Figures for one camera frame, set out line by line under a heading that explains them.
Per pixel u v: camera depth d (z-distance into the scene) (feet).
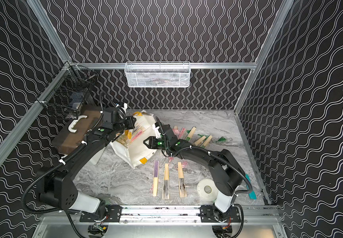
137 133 3.36
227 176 1.54
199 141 3.37
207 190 2.68
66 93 3.04
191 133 3.49
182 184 2.74
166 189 2.68
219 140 3.39
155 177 2.81
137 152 2.99
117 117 2.17
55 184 1.46
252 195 2.62
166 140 2.18
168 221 2.41
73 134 2.77
